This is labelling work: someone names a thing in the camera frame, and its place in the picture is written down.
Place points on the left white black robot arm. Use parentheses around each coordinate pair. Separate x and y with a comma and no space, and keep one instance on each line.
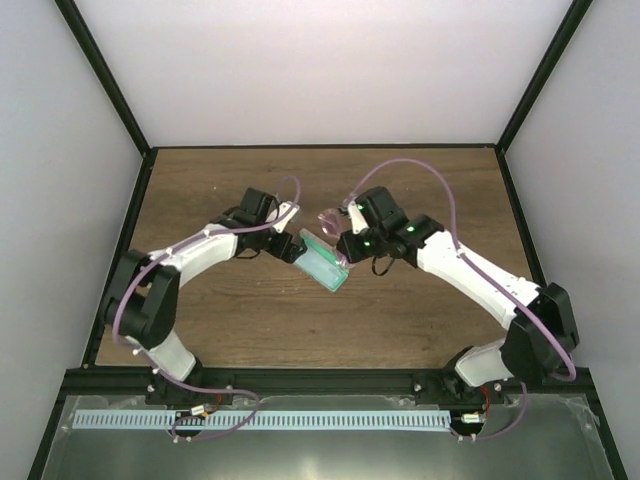
(140,304)

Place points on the metal front plate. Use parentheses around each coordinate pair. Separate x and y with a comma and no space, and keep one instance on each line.
(532,437)

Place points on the black mounting rail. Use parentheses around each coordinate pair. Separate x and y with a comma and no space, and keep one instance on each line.
(426,386)

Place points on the light blue slotted cable duct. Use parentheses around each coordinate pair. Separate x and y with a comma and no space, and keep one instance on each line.
(399,420)

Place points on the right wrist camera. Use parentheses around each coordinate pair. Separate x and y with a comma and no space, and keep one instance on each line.
(357,220)

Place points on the grey green glasses case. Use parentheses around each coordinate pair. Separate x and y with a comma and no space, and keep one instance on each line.
(311,239)

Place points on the pink sunglasses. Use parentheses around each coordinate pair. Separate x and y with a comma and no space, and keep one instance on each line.
(331,222)

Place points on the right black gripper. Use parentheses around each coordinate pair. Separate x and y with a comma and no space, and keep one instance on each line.
(351,251)

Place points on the light blue cleaning cloth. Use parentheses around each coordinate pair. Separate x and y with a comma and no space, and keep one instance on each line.
(321,265)

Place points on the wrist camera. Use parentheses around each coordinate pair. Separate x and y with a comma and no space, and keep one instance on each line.
(357,220)
(284,214)

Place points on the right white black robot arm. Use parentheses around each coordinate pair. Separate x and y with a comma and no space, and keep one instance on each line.
(539,324)

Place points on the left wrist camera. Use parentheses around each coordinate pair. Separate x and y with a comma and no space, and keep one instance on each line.
(284,214)

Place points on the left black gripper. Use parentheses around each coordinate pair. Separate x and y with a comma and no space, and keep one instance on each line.
(291,254)

